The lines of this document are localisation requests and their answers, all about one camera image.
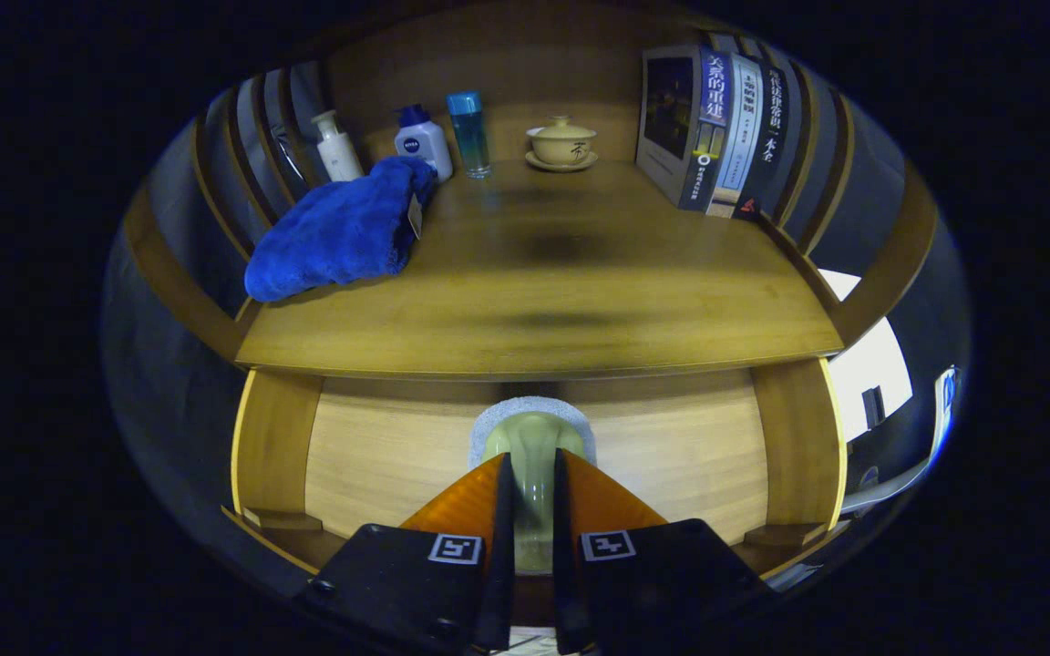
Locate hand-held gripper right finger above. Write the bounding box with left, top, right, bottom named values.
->
left=551, top=448, right=777, bottom=655

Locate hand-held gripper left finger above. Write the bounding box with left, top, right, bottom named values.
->
left=302, top=453, right=517, bottom=653

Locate wooden drawer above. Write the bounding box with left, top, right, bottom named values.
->
left=220, top=358, right=854, bottom=584

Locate wooden countertop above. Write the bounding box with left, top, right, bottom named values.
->
left=235, top=159, right=845, bottom=382

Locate white box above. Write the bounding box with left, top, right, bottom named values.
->
left=817, top=269, right=913, bottom=443

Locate black backdrop cloth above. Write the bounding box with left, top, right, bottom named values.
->
left=101, top=55, right=973, bottom=584

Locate blue towel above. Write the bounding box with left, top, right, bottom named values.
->
left=244, top=156, right=439, bottom=303

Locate white pump bottle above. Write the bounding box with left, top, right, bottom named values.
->
left=311, top=110, right=365, bottom=183

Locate white bottle with blue cap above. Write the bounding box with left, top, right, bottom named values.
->
left=394, top=104, right=454, bottom=181

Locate beige lidded teacup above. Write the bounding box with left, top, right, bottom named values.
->
left=525, top=115, right=599, bottom=173

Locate teal bottle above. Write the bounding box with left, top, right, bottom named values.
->
left=447, top=91, right=492, bottom=179

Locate black spine book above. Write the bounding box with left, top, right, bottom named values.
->
left=733, top=62, right=790, bottom=222

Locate light spine book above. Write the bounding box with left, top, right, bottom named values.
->
left=705, top=53, right=763, bottom=220

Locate blue spine book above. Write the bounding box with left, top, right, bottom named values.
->
left=636, top=46, right=732, bottom=213

